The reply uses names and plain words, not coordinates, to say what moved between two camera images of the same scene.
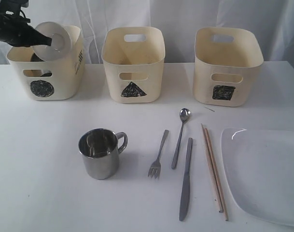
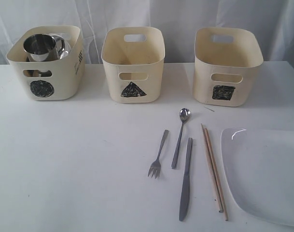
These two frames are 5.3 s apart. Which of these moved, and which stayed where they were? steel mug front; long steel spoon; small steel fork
Moved: steel mug front
Stayed: small steel fork; long steel spoon
